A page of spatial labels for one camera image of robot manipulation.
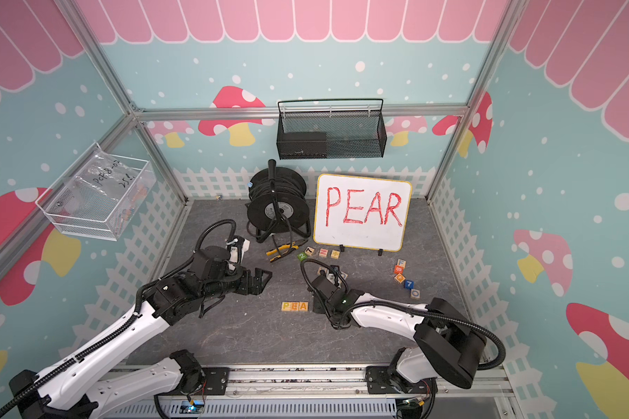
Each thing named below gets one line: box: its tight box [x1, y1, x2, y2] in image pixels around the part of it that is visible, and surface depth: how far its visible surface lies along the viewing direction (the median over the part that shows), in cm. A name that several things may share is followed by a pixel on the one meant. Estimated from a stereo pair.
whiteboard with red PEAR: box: [312, 173, 413, 253], surface depth 99 cm
